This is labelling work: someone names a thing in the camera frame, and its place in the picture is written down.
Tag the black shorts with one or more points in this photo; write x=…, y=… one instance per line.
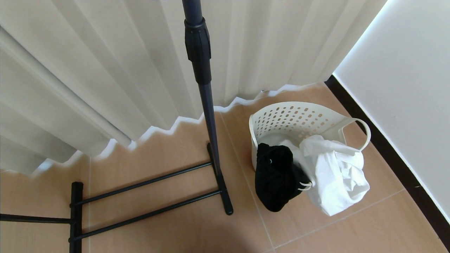
x=274, y=179

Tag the white laundry basket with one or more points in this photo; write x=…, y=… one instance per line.
x=291, y=119

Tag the black clothes rack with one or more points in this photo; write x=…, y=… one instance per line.
x=198, y=45

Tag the white garment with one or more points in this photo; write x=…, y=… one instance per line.
x=337, y=182

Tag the beige curtain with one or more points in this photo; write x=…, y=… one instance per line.
x=105, y=70

